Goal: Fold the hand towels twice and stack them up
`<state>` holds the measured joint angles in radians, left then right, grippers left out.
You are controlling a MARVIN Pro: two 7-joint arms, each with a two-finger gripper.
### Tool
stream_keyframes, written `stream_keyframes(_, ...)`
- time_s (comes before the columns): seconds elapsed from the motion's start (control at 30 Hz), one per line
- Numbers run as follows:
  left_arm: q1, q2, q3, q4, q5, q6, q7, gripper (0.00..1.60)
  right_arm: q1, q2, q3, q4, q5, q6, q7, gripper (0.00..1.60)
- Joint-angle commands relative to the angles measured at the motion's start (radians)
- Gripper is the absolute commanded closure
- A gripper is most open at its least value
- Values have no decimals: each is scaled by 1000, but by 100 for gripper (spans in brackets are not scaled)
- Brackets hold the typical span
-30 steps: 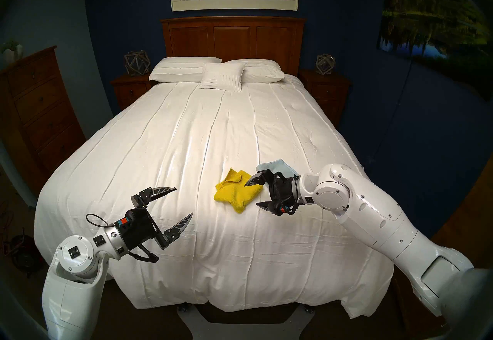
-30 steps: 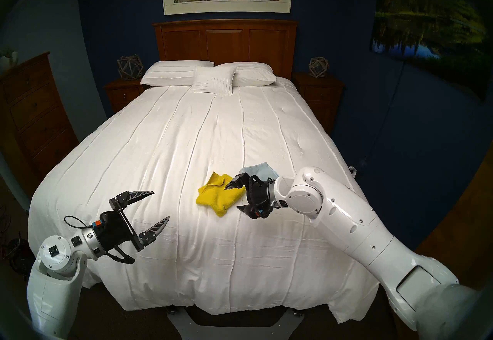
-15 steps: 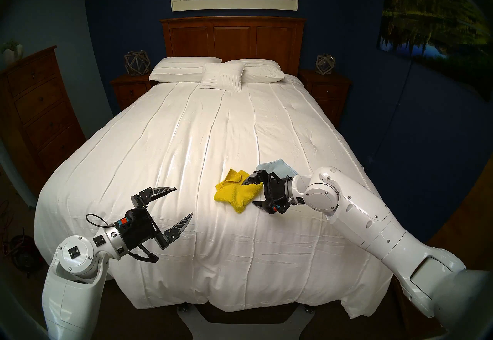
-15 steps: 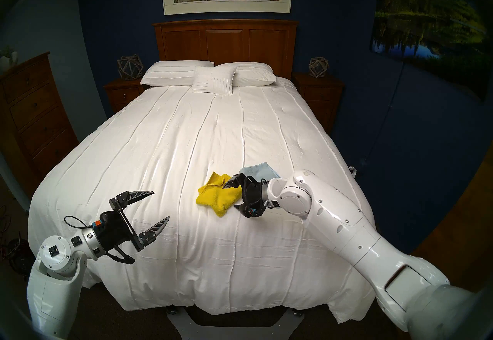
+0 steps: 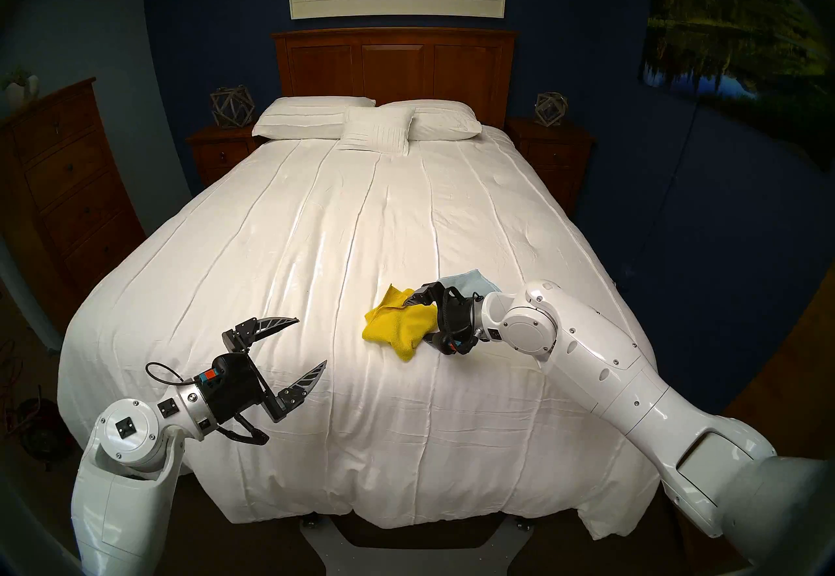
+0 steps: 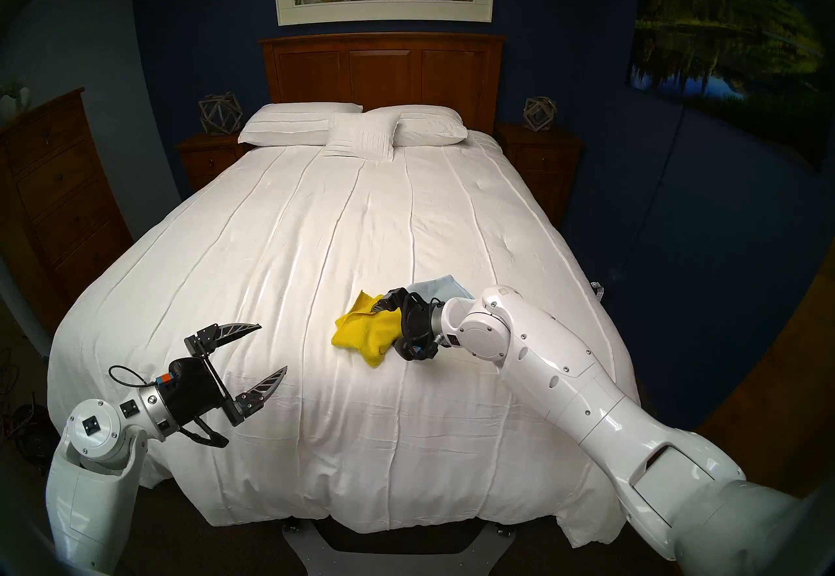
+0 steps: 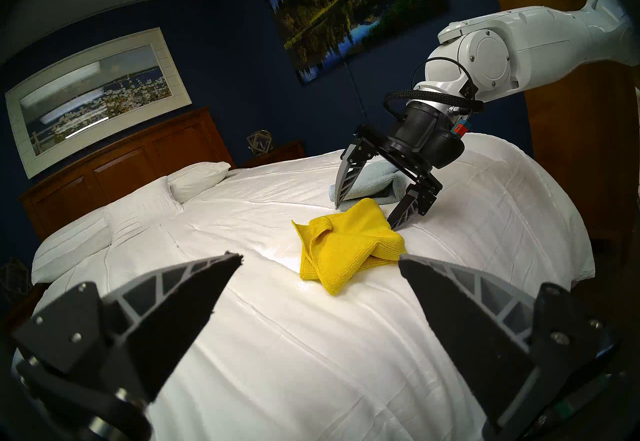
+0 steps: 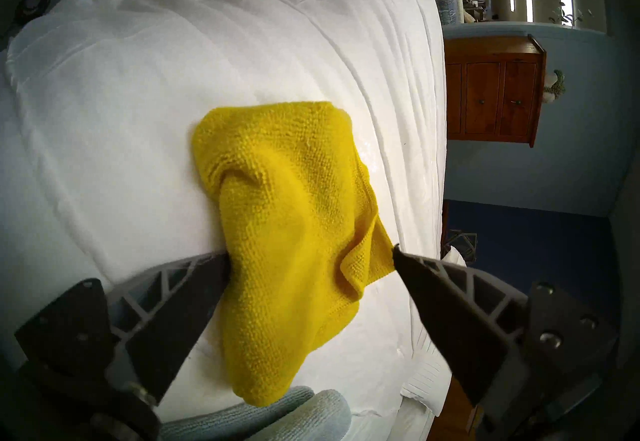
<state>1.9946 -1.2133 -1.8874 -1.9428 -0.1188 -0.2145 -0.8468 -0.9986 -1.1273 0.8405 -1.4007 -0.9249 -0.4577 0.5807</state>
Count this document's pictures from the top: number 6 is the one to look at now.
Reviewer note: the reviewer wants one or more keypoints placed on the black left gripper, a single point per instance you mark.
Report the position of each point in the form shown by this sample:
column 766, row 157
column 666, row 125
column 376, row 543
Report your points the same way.
column 190, row 392

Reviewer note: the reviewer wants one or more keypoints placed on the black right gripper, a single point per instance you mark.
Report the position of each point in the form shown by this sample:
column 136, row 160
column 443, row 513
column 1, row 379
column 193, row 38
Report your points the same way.
column 417, row 326

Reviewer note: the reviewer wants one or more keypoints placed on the yellow hand towel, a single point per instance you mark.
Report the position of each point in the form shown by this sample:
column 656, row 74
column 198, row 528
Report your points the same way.
column 362, row 336

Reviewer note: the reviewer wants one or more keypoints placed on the light blue hand towel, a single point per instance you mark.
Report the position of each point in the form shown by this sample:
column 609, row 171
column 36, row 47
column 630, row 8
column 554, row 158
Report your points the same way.
column 443, row 289

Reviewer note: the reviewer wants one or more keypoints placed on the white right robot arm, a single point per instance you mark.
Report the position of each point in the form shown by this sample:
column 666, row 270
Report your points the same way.
column 554, row 372

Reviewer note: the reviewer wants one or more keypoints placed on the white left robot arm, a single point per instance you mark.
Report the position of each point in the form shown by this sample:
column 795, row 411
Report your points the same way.
column 98, row 437

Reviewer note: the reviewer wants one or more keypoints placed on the bed with white comforter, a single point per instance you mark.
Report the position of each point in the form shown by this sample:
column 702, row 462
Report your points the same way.
column 293, row 235

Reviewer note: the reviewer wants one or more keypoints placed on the small square white pillow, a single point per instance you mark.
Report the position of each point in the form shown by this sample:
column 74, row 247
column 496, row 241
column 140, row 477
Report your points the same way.
column 362, row 137

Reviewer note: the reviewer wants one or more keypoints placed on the large white pillow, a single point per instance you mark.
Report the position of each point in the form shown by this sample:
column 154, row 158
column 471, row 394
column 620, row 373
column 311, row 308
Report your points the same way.
column 430, row 126
column 287, row 123

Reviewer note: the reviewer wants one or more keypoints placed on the brown wooden nightstand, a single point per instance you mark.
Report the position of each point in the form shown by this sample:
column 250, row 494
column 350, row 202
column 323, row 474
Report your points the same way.
column 207, row 160
column 541, row 163

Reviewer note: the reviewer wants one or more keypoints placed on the small white bedside tag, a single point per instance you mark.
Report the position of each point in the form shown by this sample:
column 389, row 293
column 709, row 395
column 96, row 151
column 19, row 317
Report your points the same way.
column 598, row 291

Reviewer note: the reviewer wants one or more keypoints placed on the brown wooden headboard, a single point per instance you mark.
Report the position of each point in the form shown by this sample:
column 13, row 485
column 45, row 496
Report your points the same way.
column 381, row 75

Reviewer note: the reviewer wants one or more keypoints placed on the brown wooden dresser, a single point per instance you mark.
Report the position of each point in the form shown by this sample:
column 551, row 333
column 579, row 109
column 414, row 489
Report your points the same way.
column 59, row 196

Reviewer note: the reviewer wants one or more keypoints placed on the forest lake poster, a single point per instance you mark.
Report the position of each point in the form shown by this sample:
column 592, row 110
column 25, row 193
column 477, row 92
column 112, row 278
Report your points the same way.
column 711, row 33

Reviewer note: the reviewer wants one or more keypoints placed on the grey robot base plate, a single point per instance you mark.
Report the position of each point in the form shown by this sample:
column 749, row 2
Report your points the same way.
column 303, row 552

